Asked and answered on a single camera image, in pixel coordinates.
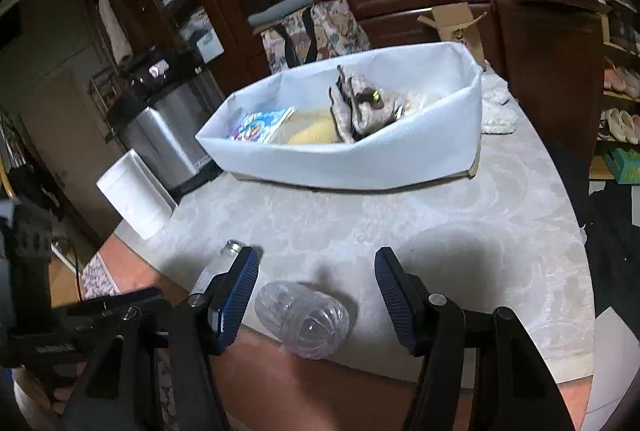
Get rows of pale shoes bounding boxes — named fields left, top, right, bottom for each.
left=597, top=63, right=640, bottom=146

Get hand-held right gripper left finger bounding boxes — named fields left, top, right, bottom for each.
left=60, top=246, right=262, bottom=431

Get clear ribbed plastic bottle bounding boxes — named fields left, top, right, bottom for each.
left=254, top=280, right=351, bottom=360

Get small clear glass bottle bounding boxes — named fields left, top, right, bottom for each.
left=192, top=239, right=243, bottom=297

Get dark cloth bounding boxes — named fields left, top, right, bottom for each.
left=582, top=188, right=640, bottom=312

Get white paper towel roll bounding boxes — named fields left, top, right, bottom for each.
left=96, top=149, right=177, bottom=241

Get colourful cartoon packet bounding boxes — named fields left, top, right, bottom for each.
left=227, top=107, right=297, bottom=144

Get green box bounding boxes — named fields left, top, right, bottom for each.
left=601, top=146, right=640, bottom=185

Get white fabric storage box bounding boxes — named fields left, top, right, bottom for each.
left=195, top=41, right=484, bottom=192

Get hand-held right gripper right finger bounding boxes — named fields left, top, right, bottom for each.
left=374, top=246, right=576, bottom=431

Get wooden shoe rack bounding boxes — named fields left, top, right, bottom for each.
left=590, top=0, right=640, bottom=182

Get floral patterned cloth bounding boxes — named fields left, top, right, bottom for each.
left=80, top=255, right=123, bottom=301

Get grey-green folded cloth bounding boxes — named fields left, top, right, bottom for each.
left=248, top=0, right=315, bottom=29

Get white knitted cloth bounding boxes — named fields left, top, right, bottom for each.
left=480, top=73, right=518, bottom=135

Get yellow cake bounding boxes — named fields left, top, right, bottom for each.
left=272, top=108, right=348, bottom=145

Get printed tote bag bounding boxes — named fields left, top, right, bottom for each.
left=261, top=0, right=372, bottom=75

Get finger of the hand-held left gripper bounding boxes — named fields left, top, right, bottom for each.
left=52, top=286, right=171, bottom=319

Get beige plaid cloth pouch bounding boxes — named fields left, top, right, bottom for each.
left=328, top=64, right=407, bottom=143

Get open cardboard box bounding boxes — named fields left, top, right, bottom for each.
left=416, top=2, right=488, bottom=64

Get metal wire rack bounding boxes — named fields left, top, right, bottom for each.
left=90, top=66, right=132, bottom=142

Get dark wooden cabinet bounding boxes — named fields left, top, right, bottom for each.
left=82, top=0, right=606, bottom=122

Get stainless steel trash can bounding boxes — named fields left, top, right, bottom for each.
left=106, top=48, right=227, bottom=196

